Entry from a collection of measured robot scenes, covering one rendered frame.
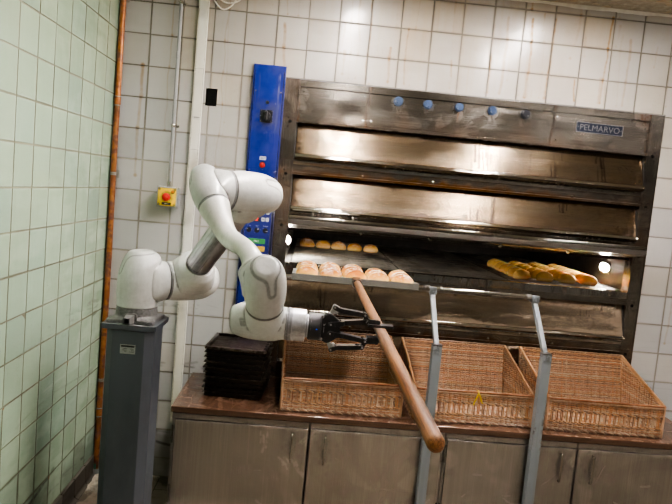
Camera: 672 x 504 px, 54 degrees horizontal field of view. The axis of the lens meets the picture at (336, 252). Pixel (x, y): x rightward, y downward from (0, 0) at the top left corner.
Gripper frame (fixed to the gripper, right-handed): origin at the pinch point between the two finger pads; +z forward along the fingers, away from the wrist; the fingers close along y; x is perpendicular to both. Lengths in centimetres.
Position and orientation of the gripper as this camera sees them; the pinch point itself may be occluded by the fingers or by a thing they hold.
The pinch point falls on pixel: (380, 332)
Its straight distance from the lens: 183.6
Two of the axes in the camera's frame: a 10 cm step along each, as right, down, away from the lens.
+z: 9.9, 1.0, 0.5
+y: -1.0, 9.9, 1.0
